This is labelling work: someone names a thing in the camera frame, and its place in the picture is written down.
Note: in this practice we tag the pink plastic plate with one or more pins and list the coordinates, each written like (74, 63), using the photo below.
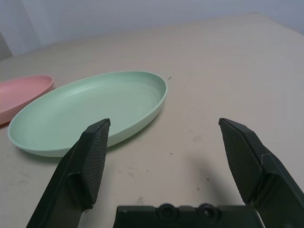
(21, 95)

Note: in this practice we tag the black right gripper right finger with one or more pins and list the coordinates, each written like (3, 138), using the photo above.
(256, 171)

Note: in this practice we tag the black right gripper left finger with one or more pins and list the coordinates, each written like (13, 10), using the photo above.
(78, 171)

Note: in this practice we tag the mint green plastic plate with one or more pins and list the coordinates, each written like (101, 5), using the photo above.
(95, 102)

